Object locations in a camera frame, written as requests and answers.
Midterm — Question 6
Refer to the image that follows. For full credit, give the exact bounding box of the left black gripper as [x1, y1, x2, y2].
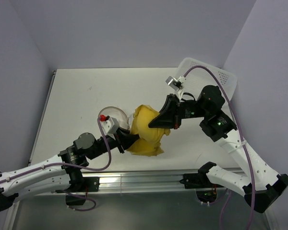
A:
[87, 126, 141, 160]

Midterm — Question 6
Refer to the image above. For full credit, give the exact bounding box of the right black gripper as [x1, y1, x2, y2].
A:
[148, 93, 208, 128]

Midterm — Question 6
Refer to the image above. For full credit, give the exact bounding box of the yellow bra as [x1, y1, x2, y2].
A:
[127, 104, 170, 157]

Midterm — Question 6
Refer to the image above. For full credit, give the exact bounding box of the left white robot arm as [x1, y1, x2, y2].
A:
[0, 128, 139, 212]

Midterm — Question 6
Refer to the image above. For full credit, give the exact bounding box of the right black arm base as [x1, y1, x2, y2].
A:
[179, 172, 223, 189]

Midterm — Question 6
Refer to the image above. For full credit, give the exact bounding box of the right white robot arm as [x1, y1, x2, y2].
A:
[148, 85, 288, 213]

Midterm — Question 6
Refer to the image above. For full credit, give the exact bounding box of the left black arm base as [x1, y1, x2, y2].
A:
[65, 176, 99, 206]

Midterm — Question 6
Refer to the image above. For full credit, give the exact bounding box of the white plastic basket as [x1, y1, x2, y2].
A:
[174, 57, 238, 100]

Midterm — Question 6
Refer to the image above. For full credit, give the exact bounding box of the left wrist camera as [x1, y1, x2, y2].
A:
[99, 115, 120, 135]

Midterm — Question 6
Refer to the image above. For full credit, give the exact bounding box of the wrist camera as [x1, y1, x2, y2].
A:
[99, 115, 120, 135]
[166, 76, 186, 100]

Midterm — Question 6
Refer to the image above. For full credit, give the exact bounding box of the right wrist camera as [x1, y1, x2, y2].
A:
[166, 76, 186, 100]

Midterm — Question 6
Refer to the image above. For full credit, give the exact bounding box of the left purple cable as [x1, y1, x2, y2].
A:
[0, 117, 112, 187]

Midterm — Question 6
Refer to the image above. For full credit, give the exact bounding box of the purple cable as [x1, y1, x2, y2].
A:
[0, 117, 112, 187]
[183, 66, 257, 230]

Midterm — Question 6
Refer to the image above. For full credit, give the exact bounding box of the aluminium rail frame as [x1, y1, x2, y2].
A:
[31, 68, 245, 193]

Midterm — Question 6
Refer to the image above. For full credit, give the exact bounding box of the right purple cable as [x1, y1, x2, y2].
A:
[183, 66, 257, 230]

